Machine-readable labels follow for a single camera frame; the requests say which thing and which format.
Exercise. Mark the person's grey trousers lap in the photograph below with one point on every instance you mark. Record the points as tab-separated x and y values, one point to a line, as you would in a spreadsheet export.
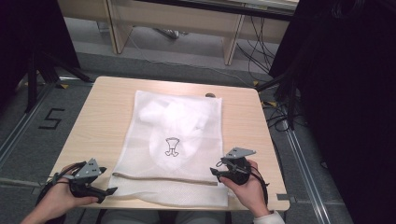
134	217

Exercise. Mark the metal floor rail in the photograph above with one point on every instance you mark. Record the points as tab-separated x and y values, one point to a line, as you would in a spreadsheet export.
306	174
21	127

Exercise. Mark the grey power strip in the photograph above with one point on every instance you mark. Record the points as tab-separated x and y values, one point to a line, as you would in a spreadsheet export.
169	32

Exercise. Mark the white mesh laundry bag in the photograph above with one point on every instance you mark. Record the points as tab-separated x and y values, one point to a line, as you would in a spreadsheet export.
186	186

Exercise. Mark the black tripod stand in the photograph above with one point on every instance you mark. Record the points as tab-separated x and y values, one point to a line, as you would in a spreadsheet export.
46	73
288	93

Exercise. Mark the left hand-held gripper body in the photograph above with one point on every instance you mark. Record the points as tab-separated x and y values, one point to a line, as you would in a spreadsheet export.
88	170

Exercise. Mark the grey tape strip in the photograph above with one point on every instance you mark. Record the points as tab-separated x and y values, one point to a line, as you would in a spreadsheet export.
285	197

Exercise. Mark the light wooden desk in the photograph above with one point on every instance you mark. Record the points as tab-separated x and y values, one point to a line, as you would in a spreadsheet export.
174	15

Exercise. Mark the yellow tape mark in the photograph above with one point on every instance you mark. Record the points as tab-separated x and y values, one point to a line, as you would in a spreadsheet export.
255	83
272	103
64	86

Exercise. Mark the white garment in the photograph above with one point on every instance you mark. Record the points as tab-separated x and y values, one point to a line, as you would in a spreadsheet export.
174	118

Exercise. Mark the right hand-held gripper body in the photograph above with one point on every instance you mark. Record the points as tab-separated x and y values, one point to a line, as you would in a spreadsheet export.
238	169

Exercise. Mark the person's right hand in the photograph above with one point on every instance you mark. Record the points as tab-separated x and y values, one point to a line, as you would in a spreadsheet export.
249	193

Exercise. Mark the black curtain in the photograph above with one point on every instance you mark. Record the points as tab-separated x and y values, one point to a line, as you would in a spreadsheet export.
28	37
348	93

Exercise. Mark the dark round table grommet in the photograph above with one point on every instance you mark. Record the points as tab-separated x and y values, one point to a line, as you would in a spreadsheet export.
210	95

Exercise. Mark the person's left hand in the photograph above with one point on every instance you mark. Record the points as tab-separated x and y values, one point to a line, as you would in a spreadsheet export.
59	196

